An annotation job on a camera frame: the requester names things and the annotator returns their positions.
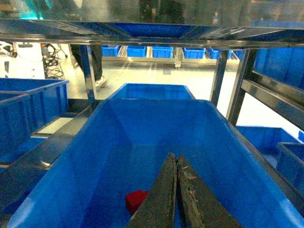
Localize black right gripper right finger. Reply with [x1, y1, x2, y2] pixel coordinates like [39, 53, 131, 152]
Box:
[177, 154, 242, 228]

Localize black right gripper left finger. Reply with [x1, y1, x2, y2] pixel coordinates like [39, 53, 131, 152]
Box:
[126, 153, 177, 228]

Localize red toy block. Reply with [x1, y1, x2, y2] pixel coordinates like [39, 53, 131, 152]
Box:
[125, 190, 149, 215]

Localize stainless steel shelf rack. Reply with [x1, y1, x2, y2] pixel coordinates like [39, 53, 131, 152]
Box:
[0, 18, 304, 214]

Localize blue bin behind lower right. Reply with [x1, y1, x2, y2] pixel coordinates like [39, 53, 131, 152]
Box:
[108, 83, 195, 100]

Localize blue bin behind lower left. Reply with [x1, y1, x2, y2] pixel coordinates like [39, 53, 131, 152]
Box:
[0, 78, 69, 133]

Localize person legs dark trousers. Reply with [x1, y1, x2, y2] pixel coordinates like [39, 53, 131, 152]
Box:
[70, 44, 107, 88]

